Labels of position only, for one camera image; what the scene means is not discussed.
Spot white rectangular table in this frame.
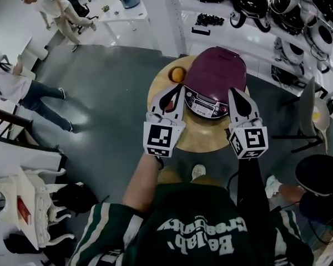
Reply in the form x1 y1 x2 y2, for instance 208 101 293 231
99 0 152 45

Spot white ornate dresser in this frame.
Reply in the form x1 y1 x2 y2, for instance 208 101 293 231
0 166 76 249

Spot pale frying pan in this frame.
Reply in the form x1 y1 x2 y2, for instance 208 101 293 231
311 97 331 152

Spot red book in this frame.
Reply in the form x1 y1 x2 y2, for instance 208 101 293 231
16 197 33 226

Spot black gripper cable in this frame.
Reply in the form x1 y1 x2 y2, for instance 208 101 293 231
226 172 239 193

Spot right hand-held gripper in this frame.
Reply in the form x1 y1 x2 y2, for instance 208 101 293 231
228 87 269 160

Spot black tray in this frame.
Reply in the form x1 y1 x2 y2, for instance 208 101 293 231
191 26 211 35

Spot purple rice cooker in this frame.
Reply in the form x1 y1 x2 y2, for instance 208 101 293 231
184 46 248 119

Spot person's right forearm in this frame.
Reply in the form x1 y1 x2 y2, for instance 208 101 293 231
236 157 269 219

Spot grey chair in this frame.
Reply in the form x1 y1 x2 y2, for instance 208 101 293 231
271 75 333 154

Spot round wooden side table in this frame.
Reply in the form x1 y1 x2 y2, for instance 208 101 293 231
147 55 250 153

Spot person's khaki shorts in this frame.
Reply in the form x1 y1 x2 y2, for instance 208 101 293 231
157 166 229 190

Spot black backpack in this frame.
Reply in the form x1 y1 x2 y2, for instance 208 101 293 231
52 183 110 216

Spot person's green printed shirt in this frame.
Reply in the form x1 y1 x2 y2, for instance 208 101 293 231
69 183 315 266

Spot rack of black and white helmets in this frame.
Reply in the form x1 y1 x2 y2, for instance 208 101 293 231
188 0 333 74

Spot black bag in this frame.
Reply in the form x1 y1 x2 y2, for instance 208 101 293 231
3 226 78 266

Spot person's white shoe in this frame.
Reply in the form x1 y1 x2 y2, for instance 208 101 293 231
191 164 206 182

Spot black equipment box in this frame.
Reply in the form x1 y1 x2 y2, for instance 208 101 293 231
271 64 307 88

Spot pile of small black parts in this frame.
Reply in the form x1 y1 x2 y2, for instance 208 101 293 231
195 13 225 27

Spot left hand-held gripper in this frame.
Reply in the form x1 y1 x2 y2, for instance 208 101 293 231
143 84 187 158

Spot white metal shelf rack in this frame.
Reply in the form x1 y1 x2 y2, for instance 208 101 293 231
160 0 333 94

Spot person's left forearm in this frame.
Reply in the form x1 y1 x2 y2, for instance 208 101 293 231
121 152 163 213

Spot black office chair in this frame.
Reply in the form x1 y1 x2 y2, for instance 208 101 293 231
65 0 99 34

